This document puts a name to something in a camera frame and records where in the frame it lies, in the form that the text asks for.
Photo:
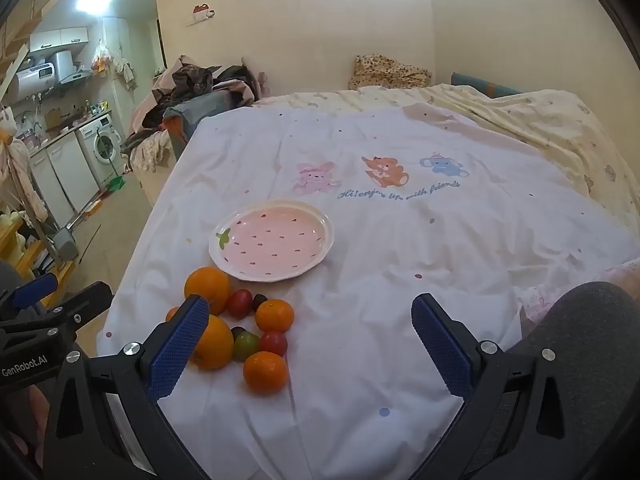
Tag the large orange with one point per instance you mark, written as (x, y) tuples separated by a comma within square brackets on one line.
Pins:
[(207, 282), (217, 345)]

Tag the red plum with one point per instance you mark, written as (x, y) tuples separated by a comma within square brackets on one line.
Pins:
[(273, 342)]

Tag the range hood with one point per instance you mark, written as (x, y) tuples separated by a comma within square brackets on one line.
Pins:
[(75, 79)]

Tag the hanging cloth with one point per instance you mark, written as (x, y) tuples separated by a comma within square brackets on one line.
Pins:
[(127, 72)]

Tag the white wall cabinets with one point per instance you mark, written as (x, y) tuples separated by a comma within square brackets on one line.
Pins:
[(60, 37)]

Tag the white kitchen base cabinets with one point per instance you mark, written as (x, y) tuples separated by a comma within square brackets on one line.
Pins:
[(60, 175)]

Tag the white printed blanket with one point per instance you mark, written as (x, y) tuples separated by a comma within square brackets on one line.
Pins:
[(400, 260)]

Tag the wooden stair frame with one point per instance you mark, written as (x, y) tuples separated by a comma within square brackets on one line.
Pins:
[(30, 10)]

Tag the pale yellow bed sheet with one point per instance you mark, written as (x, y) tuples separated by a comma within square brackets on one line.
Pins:
[(550, 120)]

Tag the teal cushion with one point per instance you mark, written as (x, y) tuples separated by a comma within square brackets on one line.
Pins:
[(475, 82)]

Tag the white water heater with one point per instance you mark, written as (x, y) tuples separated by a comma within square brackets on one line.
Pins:
[(37, 75)]

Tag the dark round berry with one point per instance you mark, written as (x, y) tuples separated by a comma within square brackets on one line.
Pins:
[(238, 331), (258, 301)]

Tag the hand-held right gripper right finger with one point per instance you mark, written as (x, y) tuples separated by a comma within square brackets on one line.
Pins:
[(442, 347)]

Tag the ceiling light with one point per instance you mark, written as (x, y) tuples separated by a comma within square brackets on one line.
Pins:
[(92, 5)]

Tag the floral patterned pillow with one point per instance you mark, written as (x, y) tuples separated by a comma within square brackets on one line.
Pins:
[(387, 74)]

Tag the person's left trouser leg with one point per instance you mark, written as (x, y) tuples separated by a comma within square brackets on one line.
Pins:
[(6, 272)]

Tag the yellow wooden shelf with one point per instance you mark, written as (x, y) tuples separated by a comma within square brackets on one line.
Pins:
[(25, 255)]

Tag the person's trouser leg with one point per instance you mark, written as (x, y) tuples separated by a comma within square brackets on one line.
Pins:
[(6, 272), (575, 320)]

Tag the green plum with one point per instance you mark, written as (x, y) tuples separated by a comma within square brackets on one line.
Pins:
[(246, 346)]

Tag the pink hanging garment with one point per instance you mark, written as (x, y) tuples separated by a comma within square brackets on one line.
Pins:
[(22, 175)]

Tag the pile of clothes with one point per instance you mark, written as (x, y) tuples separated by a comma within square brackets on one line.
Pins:
[(195, 80)]

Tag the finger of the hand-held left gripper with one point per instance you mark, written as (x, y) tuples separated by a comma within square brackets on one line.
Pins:
[(75, 307), (32, 294)]

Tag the beige low cabinet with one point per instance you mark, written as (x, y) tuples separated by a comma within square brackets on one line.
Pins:
[(152, 185)]

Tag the hanging plastic bag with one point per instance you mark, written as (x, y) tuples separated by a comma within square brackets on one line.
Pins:
[(100, 57)]

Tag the red cherry tomato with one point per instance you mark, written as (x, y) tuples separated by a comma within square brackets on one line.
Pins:
[(239, 303)]

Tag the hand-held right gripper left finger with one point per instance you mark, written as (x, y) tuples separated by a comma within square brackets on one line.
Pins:
[(177, 347)]

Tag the pink strawberry pattern plate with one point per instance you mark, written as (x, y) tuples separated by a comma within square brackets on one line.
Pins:
[(280, 240)]

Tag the green dustpan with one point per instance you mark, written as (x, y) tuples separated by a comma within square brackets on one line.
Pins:
[(117, 183)]

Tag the pink printed cloth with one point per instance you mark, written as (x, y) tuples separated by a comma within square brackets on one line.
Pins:
[(620, 282)]

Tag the white washing machine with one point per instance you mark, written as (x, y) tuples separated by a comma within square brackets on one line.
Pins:
[(102, 147)]

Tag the person's right trouser leg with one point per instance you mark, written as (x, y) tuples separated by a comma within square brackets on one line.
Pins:
[(575, 320)]

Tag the small tangerine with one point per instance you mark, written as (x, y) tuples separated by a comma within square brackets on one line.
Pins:
[(172, 313), (274, 315), (265, 371)]

